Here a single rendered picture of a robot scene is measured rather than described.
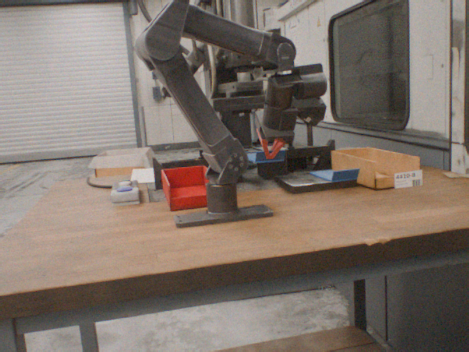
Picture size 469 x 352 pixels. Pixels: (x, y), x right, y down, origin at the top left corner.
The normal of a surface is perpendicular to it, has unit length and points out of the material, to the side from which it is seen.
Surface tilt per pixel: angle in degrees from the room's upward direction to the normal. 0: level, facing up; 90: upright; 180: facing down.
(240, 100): 90
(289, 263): 90
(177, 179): 90
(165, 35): 90
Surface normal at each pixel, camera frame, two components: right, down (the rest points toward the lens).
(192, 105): 0.35, 0.16
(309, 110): 0.20, 0.63
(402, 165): -0.97, 0.11
